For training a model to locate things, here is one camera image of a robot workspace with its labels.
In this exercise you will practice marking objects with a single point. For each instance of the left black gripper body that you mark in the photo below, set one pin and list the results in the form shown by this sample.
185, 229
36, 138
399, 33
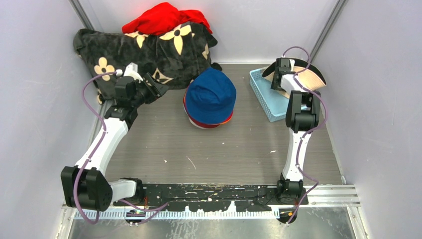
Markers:
145, 93

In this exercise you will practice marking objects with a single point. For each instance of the bright red bucket hat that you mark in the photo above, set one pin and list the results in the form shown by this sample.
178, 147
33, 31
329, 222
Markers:
204, 115

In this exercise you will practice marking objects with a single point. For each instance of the dark red bucket hat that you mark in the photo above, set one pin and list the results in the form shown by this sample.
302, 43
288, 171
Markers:
196, 123

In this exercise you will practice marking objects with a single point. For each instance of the blue bucket hat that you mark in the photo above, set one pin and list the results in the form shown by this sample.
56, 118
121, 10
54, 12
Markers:
213, 90

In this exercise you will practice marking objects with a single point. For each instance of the orange bucket hat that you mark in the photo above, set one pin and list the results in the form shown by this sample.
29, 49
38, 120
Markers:
227, 120

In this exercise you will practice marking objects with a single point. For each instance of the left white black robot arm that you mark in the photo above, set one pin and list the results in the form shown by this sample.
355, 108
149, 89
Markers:
84, 184

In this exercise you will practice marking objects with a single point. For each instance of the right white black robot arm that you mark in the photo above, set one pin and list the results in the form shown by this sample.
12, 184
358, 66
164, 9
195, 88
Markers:
302, 115

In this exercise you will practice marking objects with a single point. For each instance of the black floral plush blanket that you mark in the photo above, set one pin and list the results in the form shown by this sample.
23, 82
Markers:
174, 58

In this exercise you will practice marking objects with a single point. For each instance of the red cloth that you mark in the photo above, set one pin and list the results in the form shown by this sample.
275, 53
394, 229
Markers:
164, 17

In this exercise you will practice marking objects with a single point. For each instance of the light blue plastic basket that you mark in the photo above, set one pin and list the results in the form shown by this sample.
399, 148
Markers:
273, 103

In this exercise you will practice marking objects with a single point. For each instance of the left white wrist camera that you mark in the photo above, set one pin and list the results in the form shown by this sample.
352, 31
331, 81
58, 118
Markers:
130, 70

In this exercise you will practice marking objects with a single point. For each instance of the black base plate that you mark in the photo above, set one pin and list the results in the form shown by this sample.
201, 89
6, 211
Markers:
215, 197

